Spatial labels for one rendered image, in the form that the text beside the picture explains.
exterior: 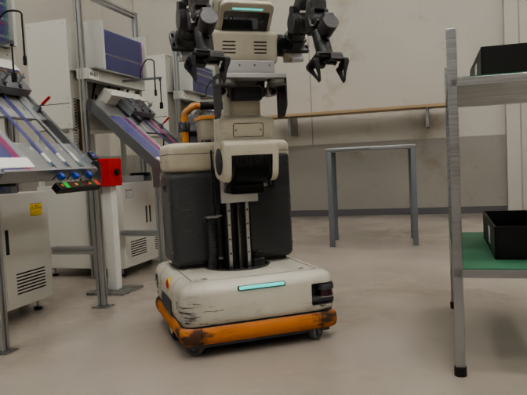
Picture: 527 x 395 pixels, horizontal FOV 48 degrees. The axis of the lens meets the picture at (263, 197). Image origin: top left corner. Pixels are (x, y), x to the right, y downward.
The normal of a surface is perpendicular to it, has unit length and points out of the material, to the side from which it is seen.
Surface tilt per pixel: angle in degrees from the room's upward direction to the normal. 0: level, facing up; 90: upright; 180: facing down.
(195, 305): 90
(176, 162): 90
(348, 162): 90
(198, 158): 90
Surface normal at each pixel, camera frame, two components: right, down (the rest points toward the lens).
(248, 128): 0.33, 0.18
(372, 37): -0.29, 0.07
